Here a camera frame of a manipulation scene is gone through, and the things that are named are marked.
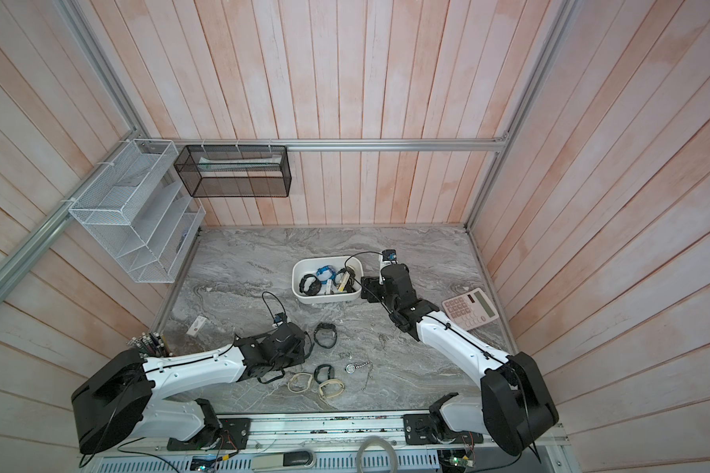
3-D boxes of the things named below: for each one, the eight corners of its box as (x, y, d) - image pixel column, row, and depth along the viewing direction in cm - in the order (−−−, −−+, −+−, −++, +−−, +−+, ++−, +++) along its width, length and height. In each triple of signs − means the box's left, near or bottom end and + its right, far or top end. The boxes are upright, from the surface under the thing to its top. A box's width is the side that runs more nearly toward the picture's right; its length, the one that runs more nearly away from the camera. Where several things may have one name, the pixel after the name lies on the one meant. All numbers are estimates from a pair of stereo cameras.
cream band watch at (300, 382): (288, 392, 82) (286, 389, 80) (290, 376, 85) (288, 372, 82) (311, 392, 82) (310, 389, 80) (312, 376, 85) (311, 372, 82)
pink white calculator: (458, 334, 93) (462, 329, 90) (439, 305, 100) (443, 299, 96) (496, 320, 96) (501, 314, 93) (475, 292, 103) (479, 286, 100)
